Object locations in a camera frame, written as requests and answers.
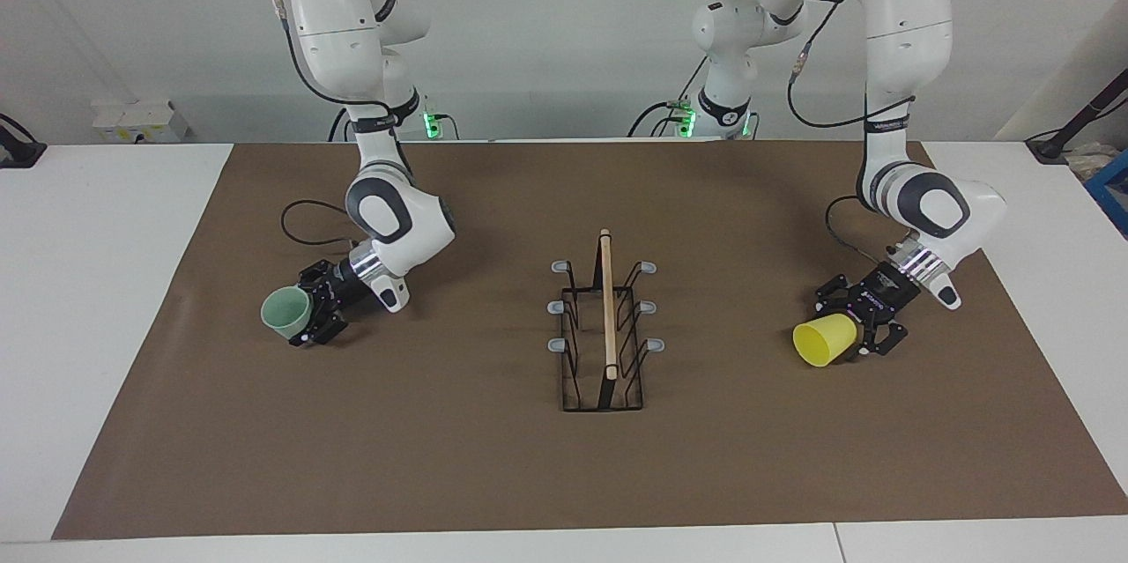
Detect black stand with pole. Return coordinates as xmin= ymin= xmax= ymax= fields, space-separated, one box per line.
xmin=1025 ymin=70 xmax=1128 ymax=164

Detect black arm gripper cable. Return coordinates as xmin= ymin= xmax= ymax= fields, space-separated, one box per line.
xmin=249 ymin=0 xmax=362 ymax=248
xmin=753 ymin=0 xmax=917 ymax=261

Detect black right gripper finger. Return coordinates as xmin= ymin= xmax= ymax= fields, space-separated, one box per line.
xmin=298 ymin=259 xmax=341 ymax=291
xmin=287 ymin=307 xmax=349 ymax=349

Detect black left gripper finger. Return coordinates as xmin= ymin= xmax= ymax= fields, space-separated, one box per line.
xmin=853 ymin=318 xmax=909 ymax=359
xmin=814 ymin=275 xmax=870 ymax=315

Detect pale green plastic cup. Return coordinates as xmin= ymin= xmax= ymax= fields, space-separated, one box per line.
xmin=261 ymin=286 xmax=314 ymax=339

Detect brown table mat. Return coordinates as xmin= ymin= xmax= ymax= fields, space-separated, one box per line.
xmin=51 ymin=140 xmax=1128 ymax=541

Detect crumpled clear plastic bag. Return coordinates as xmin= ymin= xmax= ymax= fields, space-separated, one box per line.
xmin=1066 ymin=143 xmax=1120 ymax=185

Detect black right arm gripper cable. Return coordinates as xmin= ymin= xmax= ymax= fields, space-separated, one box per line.
xmin=249 ymin=0 xmax=362 ymax=248

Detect black left arm gripper cable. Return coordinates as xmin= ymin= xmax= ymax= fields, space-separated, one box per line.
xmin=753 ymin=0 xmax=917 ymax=261

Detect black left arm base cable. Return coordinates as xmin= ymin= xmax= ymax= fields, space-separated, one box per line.
xmin=627 ymin=56 xmax=710 ymax=138

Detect black wire cup rack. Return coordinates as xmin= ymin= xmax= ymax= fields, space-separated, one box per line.
xmin=549 ymin=228 xmax=667 ymax=412

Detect blue box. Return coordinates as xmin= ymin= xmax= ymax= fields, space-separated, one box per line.
xmin=1086 ymin=149 xmax=1128 ymax=238

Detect yellow plastic cup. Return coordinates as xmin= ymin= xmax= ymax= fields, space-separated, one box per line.
xmin=792 ymin=313 xmax=860 ymax=368

